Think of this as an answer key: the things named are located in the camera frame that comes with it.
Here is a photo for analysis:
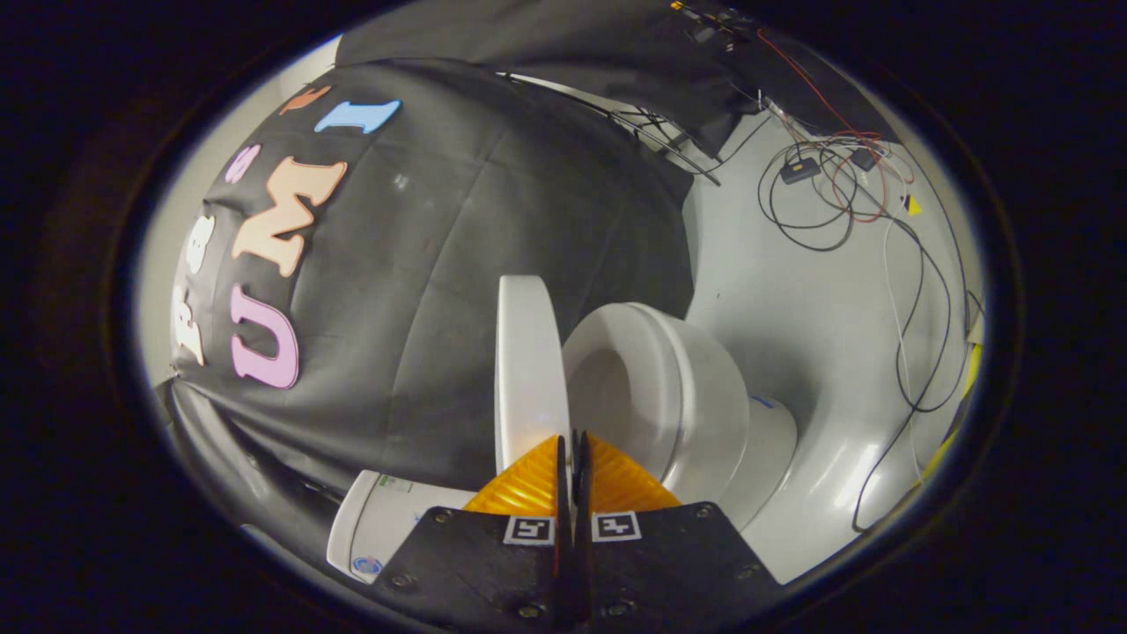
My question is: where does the black light stand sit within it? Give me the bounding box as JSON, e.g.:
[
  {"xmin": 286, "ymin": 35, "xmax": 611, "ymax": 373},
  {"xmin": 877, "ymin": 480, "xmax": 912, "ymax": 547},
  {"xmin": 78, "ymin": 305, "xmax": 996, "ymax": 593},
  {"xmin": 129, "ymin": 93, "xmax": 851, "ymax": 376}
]
[{"xmin": 500, "ymin": 70, "xmax": 725, "ymax": 188}]

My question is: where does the long black floor cable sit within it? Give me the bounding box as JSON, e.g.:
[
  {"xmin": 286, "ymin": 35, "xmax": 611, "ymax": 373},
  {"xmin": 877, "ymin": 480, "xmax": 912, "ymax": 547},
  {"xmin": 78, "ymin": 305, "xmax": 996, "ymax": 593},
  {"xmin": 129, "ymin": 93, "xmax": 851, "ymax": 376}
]
[{"xmin": 851, "ymin": 211, "xmax": 969, "ymax": 534}]

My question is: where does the black backdrop cloth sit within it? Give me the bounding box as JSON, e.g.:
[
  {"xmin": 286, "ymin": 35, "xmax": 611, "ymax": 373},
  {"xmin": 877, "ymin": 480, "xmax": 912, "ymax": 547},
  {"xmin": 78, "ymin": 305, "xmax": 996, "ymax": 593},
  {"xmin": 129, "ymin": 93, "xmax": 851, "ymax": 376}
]
[
  {"xmin": 157, "ymin": 377, "xmax": 353, "ymax": 534},
  {"xmin": 170, "ymin": 57, "xmax": 696, "ymax": 494},
  {"xmin": 335, "ymin": 0, "xmax": 881, "ymax": 161}
]

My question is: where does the white toilet tank lid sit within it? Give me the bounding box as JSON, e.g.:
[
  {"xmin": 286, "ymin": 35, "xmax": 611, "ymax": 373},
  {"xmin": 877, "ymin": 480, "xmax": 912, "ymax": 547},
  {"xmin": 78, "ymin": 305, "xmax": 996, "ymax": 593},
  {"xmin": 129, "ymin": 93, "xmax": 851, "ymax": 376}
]
[{"xmin": 326, "ymin": 471, "xmax": 365, "ymax": 584}]

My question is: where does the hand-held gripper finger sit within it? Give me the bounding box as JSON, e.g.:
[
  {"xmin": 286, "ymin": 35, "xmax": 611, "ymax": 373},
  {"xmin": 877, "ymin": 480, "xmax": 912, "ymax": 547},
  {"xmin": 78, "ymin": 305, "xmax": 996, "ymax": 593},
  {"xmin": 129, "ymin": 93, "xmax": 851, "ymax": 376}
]
[
  {"xmin": 370, "ymin": 433, "xmax": 571, "ymax": 634},
  {"xmin": 572, "ymin": 430, "xmax": 784, "ymax": 634}
]

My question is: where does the white toilet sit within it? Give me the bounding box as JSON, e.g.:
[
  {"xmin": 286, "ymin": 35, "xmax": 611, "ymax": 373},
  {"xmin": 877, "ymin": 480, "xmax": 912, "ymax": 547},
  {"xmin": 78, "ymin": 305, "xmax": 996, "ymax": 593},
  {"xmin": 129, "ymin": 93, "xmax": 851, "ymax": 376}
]
[{"xmin": 326, "ymin": 302, "xmax": 799, "ymax": 586}]

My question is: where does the spare orange and black gripper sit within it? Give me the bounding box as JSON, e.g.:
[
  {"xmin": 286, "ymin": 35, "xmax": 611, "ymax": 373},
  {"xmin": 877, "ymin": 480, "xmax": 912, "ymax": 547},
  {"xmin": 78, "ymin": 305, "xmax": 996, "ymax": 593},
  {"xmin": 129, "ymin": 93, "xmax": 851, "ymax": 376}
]
[{"xmin": 667, "ymin": 0, "xmax": 765, "ymax": 52}]

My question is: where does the red cable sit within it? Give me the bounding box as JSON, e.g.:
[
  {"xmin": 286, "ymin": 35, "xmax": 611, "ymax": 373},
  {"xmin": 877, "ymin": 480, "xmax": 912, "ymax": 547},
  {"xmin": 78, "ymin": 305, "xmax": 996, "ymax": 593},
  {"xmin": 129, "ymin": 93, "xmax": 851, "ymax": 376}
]
[{"xmin": 755, "ymin": 28, "xmax": 888, "ymax": 225}]

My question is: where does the white toilet seat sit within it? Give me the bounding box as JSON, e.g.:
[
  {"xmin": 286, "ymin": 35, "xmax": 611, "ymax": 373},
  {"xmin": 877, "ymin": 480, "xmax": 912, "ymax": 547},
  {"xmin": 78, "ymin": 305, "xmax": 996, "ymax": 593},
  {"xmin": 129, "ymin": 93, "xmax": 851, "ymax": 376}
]
[{"xmin": 562, "ymin": 302, "xmax": 751, "ymax": 505}]

